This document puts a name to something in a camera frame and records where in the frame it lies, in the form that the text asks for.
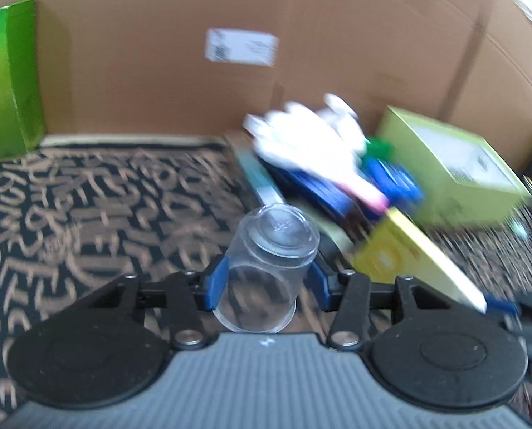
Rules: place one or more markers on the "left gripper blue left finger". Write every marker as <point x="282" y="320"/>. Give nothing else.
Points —
<point x="215" y="279"/>

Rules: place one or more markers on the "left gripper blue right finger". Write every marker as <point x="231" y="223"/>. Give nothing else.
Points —
<point x="319" y="276"/>

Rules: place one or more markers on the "clear plastic cup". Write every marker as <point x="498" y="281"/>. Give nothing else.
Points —
<point x="268" y="259"/>

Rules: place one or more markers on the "small green box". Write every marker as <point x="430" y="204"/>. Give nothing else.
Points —
<point x="379" y="149"/>

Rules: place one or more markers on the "yellow white long box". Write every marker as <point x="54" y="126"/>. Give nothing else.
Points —
<point x="397" y="248"/>

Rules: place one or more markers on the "pink glove cuff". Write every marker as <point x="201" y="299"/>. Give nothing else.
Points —
<point x="360" y="188"/>

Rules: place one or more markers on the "dark blue small box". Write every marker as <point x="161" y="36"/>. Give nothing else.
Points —
<point x="263" y="189"/>

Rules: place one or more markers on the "white work gloves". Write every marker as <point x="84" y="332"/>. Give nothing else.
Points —
<point x="329" y="140"/>

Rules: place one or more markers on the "light green open box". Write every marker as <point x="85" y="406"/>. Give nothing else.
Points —
<point x="465" y="182"/>

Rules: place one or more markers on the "white shipping label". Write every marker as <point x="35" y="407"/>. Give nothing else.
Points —
<point x="245" y="47"/>

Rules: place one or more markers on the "large cardboard backdrop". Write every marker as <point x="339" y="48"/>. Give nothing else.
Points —
<point x="199" y="66"/>

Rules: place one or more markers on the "tall dark green box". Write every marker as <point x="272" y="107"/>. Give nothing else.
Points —
<point x="22" y="123"/>

